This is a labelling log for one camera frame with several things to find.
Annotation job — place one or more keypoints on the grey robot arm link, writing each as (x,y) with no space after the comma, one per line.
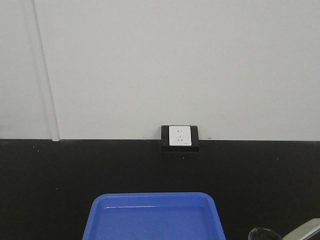
(306,231)

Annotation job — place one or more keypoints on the clear glass beaker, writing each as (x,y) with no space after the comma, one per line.
(261,233)

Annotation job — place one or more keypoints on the white outlet on black box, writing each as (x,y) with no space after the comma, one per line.
(179,138)

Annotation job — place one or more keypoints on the blue plastic tray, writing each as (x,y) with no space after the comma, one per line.
(154,216)

